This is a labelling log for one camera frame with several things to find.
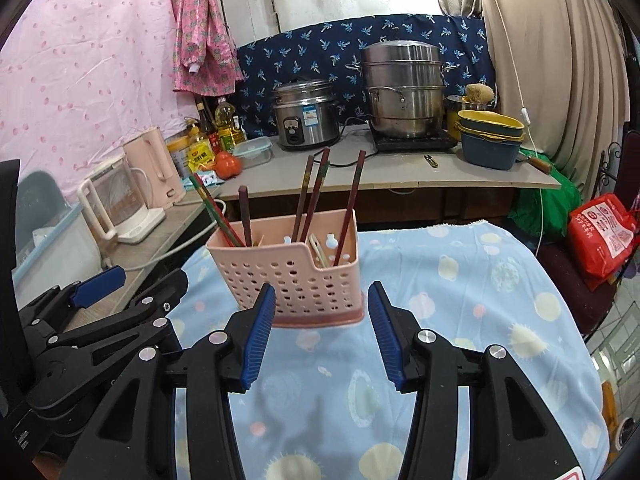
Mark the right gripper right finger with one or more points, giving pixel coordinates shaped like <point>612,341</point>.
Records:
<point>387,334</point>

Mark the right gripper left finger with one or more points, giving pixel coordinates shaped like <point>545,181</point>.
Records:
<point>257,335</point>

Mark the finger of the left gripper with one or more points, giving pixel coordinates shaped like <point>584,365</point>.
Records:
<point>89,292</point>

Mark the dark red chopstick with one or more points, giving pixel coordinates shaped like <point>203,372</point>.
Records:
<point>350,207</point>

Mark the gold flower spoon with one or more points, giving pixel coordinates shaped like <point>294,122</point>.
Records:
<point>315,245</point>

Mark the brown chopstick gold band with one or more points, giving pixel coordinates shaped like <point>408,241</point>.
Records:
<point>302,197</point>

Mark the maroon chopstick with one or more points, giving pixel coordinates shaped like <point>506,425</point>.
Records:
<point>321,175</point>

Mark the blue patterned tablecloth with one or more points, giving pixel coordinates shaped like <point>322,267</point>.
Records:
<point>338,402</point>

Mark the pink perforated utensil holder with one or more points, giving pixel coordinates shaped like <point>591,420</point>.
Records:
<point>307,296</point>

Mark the glass electric kettle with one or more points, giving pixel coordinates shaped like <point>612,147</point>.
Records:
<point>114,204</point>

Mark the pink kettle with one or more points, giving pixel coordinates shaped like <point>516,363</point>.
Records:
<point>149,159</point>

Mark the red tomato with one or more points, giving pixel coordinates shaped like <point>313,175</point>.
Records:
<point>227,166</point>

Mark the green plastic bag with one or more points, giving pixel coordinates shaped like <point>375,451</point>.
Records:
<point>547,208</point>

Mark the clear food container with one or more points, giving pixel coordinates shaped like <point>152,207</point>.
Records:
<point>253,152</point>

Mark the blue yellow stacked bowls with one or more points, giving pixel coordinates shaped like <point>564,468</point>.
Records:
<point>489,139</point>

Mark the silver rice cooker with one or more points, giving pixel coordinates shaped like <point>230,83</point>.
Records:
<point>306,115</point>

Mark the cooking oil bottle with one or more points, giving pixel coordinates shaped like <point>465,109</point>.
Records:
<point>224,122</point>

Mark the pink floral sheet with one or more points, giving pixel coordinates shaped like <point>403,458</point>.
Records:
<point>80,78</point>

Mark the red plastic bag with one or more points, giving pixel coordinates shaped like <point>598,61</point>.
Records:
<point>602,235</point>

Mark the stainless steel steamer pot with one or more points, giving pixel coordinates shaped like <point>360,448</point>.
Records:
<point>404,83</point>

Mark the pink floral garment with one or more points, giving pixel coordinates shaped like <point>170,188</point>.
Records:
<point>205,59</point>

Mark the navy floral cloth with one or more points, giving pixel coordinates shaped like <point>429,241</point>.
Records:
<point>333,51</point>

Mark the beige curtain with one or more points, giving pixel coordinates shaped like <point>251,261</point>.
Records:
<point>560,63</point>

